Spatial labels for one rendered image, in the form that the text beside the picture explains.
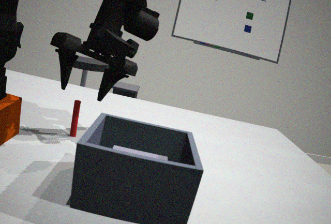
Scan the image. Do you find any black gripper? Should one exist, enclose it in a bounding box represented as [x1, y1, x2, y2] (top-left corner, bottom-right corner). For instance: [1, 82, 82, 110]
[50, 17, 138, 101]

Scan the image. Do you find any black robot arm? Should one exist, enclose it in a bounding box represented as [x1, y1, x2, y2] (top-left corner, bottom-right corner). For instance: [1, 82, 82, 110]
[0, 0, 159, 100]

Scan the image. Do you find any red peg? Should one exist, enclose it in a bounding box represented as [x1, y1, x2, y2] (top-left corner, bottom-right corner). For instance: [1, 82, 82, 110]
[70, 100, 81, 137]

